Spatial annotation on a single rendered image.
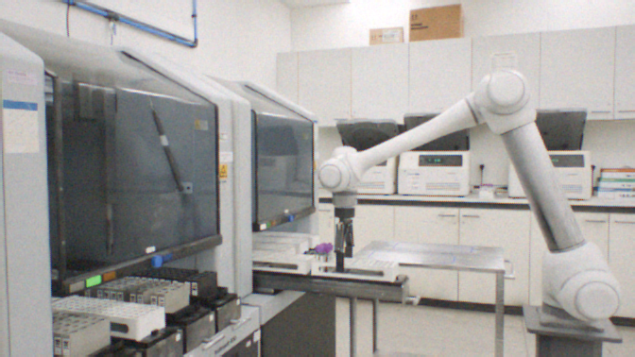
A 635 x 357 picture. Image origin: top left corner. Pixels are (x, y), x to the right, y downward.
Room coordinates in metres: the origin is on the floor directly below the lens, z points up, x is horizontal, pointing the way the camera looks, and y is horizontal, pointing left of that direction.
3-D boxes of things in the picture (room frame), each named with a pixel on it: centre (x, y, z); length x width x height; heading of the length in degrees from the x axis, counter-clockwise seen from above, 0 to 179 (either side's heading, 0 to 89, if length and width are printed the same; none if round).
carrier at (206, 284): (1.47, 0.34, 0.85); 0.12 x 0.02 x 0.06; 160
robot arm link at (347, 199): (1.73, -0.10, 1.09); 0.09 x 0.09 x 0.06
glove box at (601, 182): (3.85, -2.36, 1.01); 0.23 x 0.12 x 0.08; 69
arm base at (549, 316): (1.60, -0.83, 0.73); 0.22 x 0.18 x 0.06; 160
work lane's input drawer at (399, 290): (1.77, -0.01, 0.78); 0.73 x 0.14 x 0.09; 70
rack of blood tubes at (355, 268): (1.72, -0.13, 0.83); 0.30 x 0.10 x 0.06; 70
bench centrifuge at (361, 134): (4.36, -0.47, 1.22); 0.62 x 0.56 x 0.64; 158
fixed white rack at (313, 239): (2.31, 0.14, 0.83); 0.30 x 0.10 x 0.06; 70
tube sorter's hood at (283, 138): (2.14, 0.35, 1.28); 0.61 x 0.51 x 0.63; 160
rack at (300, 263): (1.83, 0.16, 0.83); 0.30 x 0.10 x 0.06; 70
